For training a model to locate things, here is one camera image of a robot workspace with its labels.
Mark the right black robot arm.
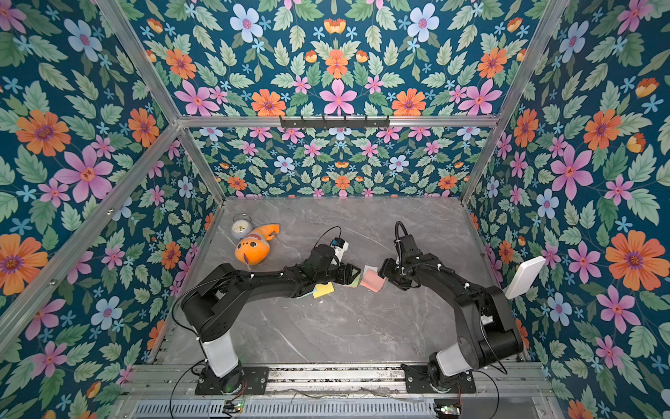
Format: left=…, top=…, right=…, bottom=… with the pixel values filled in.
left=378, top=221, right=525, bottom=391

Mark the black hook rail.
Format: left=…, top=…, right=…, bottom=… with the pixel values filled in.
left=279, top=116, right=391, bottom=129

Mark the green memo pad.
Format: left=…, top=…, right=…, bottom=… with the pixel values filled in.
left=348, top=274, right=362, bottom=288

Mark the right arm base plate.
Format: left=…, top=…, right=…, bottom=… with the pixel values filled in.
left=401, top=363, right=476, bottom=395

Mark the orange fish plush toy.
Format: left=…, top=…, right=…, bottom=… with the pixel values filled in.
left=235, top=223, right=281, bottom=265

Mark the small white alarm clock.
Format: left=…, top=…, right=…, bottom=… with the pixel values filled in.
left=230, top=213, right=254, bottom=240

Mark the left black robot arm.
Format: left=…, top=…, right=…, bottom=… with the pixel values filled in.
left=179, top=244, right=362, bottom=381

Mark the pink memo pad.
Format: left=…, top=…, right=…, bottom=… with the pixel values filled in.
left=360, top=272, right=386, bottom=293

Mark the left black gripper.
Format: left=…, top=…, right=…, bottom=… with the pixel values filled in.
left=312, top=262, right=363, bottom=286

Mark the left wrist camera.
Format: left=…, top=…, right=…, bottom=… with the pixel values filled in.
left=331, top=237, right=348, bottom=265

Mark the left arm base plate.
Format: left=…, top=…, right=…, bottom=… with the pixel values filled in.
left=195, top=365, right=270, bottom=396

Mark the yellow memo pad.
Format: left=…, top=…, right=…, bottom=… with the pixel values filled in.
left=312, top=282, right=334, bottom=299

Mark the pale white memo pad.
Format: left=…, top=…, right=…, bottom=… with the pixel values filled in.
left=363, top=265, right=378, bottom=276

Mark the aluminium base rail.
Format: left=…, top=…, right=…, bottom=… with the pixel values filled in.
left=112, top=362, right=563, bottom=418

